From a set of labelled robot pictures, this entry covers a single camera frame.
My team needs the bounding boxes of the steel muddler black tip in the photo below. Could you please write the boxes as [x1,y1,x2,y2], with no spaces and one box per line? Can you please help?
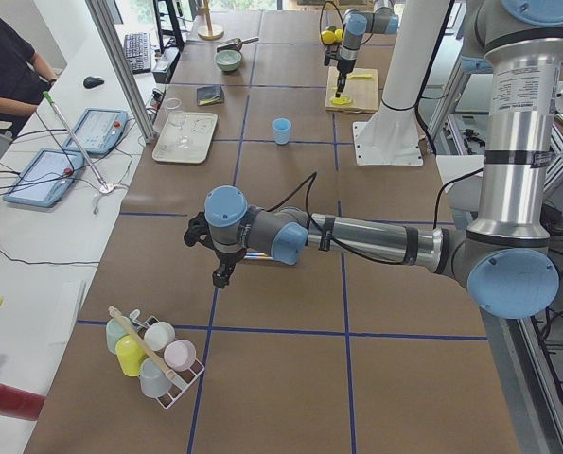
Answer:
[244,252,273,261]

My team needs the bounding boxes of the yellow plastic knife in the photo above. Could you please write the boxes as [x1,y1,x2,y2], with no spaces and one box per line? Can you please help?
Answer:
[347,73,373,79]

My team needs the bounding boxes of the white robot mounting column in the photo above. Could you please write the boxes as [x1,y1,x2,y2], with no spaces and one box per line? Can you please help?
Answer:
[351,0,457,167]

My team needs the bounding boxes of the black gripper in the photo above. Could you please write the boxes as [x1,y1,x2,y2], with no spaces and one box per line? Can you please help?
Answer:
[184,213,247,288]
[335,66,347,98]

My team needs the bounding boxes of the grey folded cloth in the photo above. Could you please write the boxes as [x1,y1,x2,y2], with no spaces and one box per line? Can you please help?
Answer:
[196,85,225,106]

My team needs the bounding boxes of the blue teach pendant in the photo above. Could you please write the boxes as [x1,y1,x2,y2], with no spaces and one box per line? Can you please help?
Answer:
[3,148,85,208]
[73,108,129,157]

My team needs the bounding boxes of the aluminium frame post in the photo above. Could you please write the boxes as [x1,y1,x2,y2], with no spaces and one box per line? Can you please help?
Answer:
[85,0,156,144]

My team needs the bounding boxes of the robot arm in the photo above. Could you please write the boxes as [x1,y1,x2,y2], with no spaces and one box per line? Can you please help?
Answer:
[324,1,399,98]
[184,1,563,319]

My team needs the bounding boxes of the yellow lemons on arm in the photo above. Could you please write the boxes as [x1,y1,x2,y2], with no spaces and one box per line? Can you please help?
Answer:
[320,26,343,46]

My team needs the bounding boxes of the mint green cup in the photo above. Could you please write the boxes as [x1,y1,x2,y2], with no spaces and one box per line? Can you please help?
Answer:
[105,318,127,355]

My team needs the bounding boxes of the steel ice scoop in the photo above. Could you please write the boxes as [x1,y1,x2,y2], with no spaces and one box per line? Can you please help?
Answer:
[216,36,259,52]

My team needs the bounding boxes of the green bowl of ice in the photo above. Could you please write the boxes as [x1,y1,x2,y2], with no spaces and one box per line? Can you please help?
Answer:
[214,49,243,73]

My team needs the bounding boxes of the light grey cup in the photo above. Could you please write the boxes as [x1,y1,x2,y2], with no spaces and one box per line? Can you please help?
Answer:
[139,358,171,398]

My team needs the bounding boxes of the yellow cup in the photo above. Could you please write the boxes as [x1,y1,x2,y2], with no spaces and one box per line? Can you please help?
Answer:
[114,335,147,377]

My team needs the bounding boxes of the wooden rack handle stick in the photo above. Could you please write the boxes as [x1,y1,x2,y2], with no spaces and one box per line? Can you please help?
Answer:
[108,306,176,381]

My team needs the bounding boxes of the pink cup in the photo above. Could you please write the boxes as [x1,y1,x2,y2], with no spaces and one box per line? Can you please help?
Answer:
[164,340,197,372]

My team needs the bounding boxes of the white cup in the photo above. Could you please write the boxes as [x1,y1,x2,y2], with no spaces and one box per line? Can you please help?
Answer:
[144,322,175,352]

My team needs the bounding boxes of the cream bear serving tray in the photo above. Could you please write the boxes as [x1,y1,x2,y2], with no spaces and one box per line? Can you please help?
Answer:
[152,113,218,165]

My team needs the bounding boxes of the black keyboard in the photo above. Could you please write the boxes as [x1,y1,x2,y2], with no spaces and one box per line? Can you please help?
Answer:
[123,32,151,74]

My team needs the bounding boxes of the black computer mouse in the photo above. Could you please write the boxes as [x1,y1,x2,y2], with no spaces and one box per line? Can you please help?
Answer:
[82,76,104,89]

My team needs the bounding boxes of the seated person black shirt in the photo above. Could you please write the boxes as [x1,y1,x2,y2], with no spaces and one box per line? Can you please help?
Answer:
[0,18,58,135]

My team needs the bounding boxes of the yellow lemon slice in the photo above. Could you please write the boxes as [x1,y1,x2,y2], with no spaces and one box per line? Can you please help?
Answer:
[330,95,352,106]

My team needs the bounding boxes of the blue paper cup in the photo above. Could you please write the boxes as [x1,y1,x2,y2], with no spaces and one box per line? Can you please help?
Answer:
[272,117,292,146]

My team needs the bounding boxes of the clear wine glass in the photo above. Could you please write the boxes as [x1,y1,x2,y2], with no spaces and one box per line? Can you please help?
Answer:
[164,97,190,148]

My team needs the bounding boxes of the bamboo cutting board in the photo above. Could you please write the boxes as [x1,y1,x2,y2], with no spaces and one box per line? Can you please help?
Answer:
[325,67,379,114]

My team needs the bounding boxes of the white wire cup rack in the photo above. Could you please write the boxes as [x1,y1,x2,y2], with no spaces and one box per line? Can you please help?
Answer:
[129,309,204,409]

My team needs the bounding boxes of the metal rod green tip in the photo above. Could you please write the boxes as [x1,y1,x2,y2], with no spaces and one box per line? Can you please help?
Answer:
[43,91,115,195]

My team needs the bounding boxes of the far blue teach pendant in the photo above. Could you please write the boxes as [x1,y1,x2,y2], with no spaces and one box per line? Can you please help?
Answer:
[73,108,129,157]

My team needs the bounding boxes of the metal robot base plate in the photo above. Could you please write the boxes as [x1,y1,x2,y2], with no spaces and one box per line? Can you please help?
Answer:
[352,120,424,166]

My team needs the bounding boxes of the near blue teach pendant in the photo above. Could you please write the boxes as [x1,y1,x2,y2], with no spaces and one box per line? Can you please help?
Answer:
[3,148,85,208]

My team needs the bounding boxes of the red cylinder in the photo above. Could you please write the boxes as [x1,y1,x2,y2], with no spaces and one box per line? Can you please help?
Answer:
[0,383,45,421]

